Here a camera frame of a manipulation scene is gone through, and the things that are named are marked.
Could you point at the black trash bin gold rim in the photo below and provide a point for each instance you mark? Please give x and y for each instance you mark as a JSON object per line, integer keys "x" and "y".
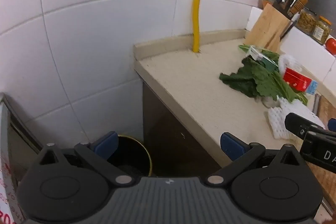
{"x": 131, "y": 155}

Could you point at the dark brown cabinet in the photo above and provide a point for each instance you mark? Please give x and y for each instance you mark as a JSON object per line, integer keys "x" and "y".
{"x": 170, "y": 134}

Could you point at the green leafy vegetable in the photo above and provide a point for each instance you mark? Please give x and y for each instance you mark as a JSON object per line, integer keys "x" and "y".
{"x": 252, "y": 79}

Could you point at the red tomato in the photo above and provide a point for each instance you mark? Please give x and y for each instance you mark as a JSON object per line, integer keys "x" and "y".
{"x": 332, "y": 45}

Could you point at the wooden knife block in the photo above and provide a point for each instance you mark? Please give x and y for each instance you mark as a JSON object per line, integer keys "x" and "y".
{"x": 265, "y": 27}

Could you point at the small glass jar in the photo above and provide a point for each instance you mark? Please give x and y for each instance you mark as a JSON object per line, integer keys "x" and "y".
{"x": 321, "y": 31}

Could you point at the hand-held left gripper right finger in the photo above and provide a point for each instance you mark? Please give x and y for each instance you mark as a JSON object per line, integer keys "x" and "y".
{"x": 232, "y": 145}

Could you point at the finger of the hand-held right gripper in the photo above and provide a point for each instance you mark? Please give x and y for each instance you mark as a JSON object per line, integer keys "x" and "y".
{"x": 299, "y": 123}
{"x": 332, "y": 125}

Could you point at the large glass jar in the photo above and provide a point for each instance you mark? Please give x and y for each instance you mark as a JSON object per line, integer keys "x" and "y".
{"x": 306, "y": 21}

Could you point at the yellow pipe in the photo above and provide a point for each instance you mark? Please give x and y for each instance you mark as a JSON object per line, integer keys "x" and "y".
{"x": 197, "y": 16}

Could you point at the red blue drink carton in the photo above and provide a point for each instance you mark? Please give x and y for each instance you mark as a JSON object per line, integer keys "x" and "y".
{"x": 295, "y": 78}

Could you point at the dark green leaf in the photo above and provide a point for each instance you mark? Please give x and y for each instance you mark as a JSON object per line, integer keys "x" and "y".
{"x": 243, "y": 48}

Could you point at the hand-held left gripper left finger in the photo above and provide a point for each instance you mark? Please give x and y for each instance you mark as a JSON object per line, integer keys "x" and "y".
{"x": 106, "y": 144}

